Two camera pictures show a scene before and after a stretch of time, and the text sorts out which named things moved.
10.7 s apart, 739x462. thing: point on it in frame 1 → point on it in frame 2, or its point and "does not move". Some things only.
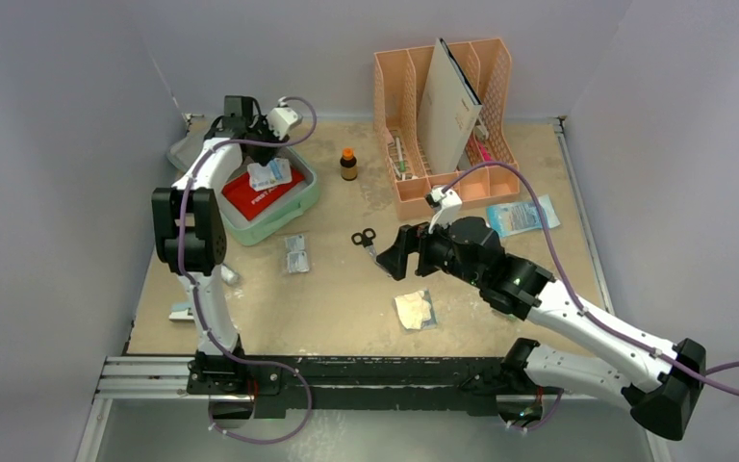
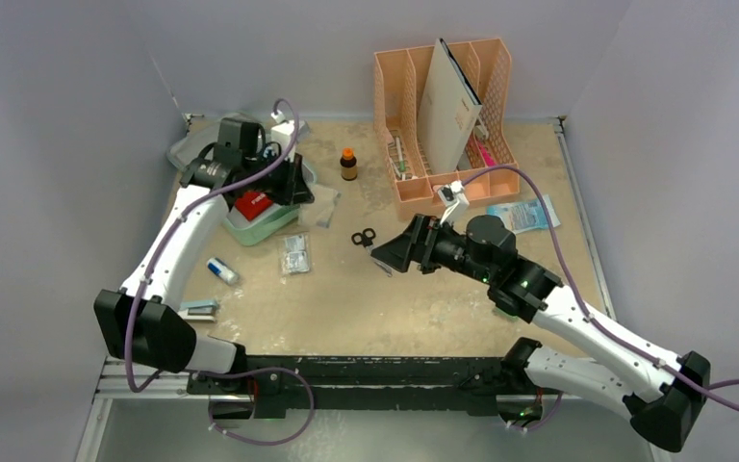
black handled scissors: [366, 240] does not move
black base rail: [273, 380] does not move
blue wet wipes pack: [511, 218] does not move
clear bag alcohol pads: [297, 261] does not move
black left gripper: [262, 125] → [300, 192]
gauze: [417, 309] → [318, 212]
